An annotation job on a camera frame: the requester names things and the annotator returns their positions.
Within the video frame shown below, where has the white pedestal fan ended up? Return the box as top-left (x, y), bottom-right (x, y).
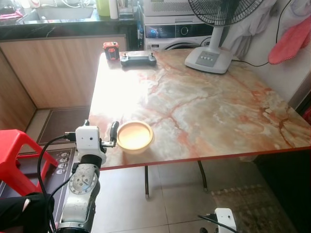
top-left (184, 0), bottom-right (266, 75)

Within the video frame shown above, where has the marble pattern dining table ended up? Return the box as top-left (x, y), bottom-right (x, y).
top-left (87, 48), bottom-right (311, 200)

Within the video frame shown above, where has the red plastic stool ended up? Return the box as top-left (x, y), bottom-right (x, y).
top-left (0, 129), bottom-right (59, 197)

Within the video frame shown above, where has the white hanging garment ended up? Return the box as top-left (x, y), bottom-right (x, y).
top-left (221, 0), bottom-right (293, 59)

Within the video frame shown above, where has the white bottle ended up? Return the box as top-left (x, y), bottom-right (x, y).
top-left (109, 0), bottom-right (120, 20)

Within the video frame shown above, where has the brown patterned rug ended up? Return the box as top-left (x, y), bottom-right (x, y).
top-left (209, 184), bottom-right (298, 233)

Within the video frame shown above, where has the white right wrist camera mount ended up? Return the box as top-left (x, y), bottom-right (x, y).
top-left (214, 208), bottom-right (238, 233)

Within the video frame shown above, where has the green bottle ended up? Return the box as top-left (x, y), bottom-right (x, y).
top-left (96, 0), bottom-right (111, 17)

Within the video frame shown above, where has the black handheld controller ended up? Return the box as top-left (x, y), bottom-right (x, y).
top-left (120, 50), bottom-right (157, 67)

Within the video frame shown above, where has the tan orange bowl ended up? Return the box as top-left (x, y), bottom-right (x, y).
top-left (117, 121), bottom-right (155, 155)

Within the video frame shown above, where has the plain brown floor mat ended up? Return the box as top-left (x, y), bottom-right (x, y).
top-left (37, 107), bottom-right (91, 145)

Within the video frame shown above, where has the wooden cabinet black countertop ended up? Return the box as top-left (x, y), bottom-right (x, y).
top-left (0, 10), bottom-right (140, 133)

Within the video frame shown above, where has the white washing machine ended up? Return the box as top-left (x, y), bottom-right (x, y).
top-left (137, 0), bottom-right (229, 52)

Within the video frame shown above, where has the black fan power cable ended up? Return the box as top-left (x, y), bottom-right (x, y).
top-left (230, 0), bottom-right (292, 67)

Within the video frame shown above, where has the orange black battery pack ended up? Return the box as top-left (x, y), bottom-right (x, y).
top-left (103, 42), bottom-right (120, 62)

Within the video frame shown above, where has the red hanging cloth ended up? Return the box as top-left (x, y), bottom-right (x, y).
top-left (268, 17), bottom-right (311, 66)

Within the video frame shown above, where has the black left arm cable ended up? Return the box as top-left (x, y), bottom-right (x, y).
top-left (37, 131), bottom-right (77, 231)

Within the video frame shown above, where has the white dish basin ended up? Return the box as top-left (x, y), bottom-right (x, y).
top-left (17, 4), bottom-right (96, 25)

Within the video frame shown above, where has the black fabric object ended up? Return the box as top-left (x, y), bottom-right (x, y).
top-left (0, 193), bottom-right (55, 233)

